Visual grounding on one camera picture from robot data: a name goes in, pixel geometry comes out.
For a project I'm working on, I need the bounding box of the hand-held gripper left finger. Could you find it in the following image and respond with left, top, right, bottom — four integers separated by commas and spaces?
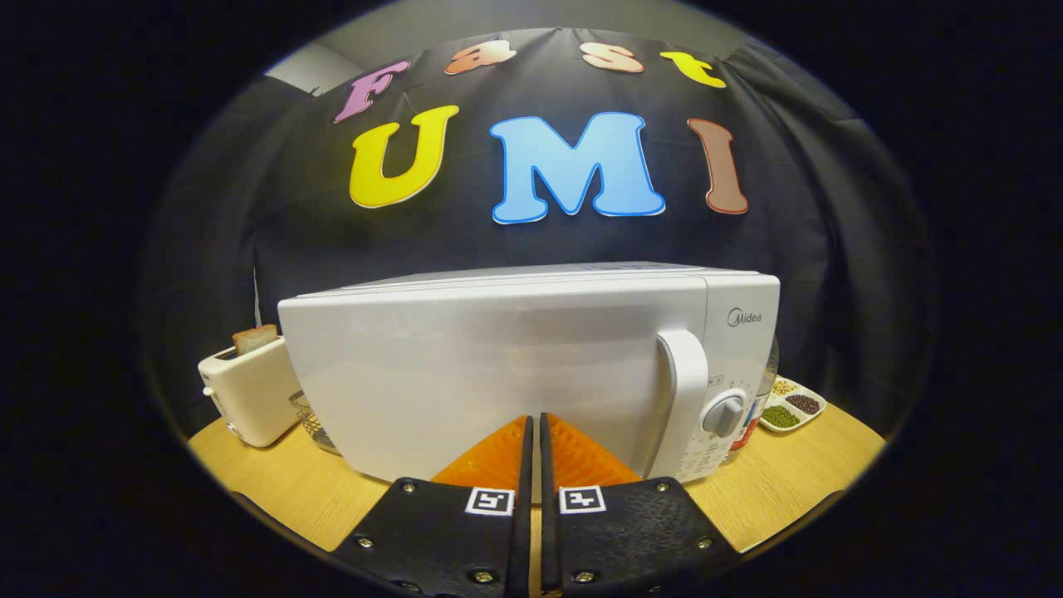
332, 414, 534, 598

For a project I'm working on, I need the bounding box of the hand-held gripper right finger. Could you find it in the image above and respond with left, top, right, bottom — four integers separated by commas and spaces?
540, 412, 740, 595

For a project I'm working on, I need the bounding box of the white microwave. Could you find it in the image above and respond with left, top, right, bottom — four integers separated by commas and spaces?
277, 262, 781, 487

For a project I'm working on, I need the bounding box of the clear bottle red label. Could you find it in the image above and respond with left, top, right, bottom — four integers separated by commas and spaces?
731, 336, 780, 453

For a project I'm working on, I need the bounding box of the white divided bean dish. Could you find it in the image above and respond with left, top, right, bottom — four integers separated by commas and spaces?
757, 378, 827, 434

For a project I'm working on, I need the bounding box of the white toaster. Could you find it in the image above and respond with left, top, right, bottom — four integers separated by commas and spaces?
198, 335, 301, 449

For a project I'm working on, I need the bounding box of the toast slice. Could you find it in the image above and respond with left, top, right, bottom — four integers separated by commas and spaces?
233, 324, 280, 356

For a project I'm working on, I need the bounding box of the wire mesh basket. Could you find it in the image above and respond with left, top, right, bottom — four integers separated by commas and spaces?
289, 390, 341, 456

